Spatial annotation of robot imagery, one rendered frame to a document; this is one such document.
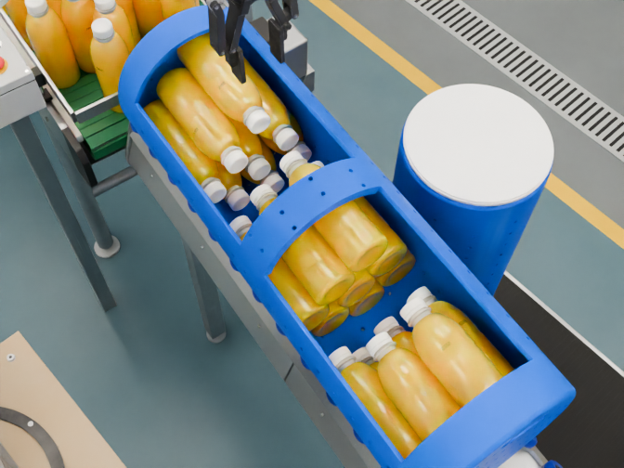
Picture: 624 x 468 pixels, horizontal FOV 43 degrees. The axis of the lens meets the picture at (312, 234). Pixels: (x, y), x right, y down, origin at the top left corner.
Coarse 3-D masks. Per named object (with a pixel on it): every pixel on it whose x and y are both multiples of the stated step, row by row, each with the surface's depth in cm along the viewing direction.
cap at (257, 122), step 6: (252, 114) 132; (258, 114) 131; (264, 114) 132; (246, 120) 132; (252, 120) 131; (258, 120) 131; (264, 120) 132; (252, 126) 132; (258, 126) 133; (264, 126) 134; (252, 132) 133; (258, 132) 134
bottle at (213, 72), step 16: (208, 32) 139; (192, 48) 137; (208, 48) 136; (192, 64) 137; (208, 64) 135; (224, 64) 135; (208, 80) 135; (224, 80) 133; (224, 96) 133; (240, 96) 132; (256, 96) 133; (224, 112) 135; (240, 112) 133
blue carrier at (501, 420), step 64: (128, 64) 137; (256, 64) 154; (320, 128) 144; (192, 192) 131; (320, 192) 118; (384, 192) 122; (256, 256) 121; (448, 256) 117; (512, 320) 114; (512, 384) 104; (384, 448) 109; (448, 448) 102; (512, 448) 115
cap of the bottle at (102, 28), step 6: (102, 18) 151; (96, 24) 151; (102, 24) 151; (108, 24) 151; (96, 30) 150; (102, 30) 150; (108, 30) 150; (96, 36) 151; (102, 36) 150; (108, 36) 151
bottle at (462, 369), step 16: (416, 320) 114; (432, 320) 112; (448, 320) 112; (416, 336) 113; (432, 336) 111; (448, 336) 110; (464, 336) 111; (432, 352) 110; (448, 352) 109; (464, 352) 109; (480, 352) 110; (432, 368) 111; (448, 368) 109; (464, 368) 108; (480, 368) 108; (496, 368) 110; (448, 384) 109; (464, 384) 107; (480, 384) 107; (464, 400) 108
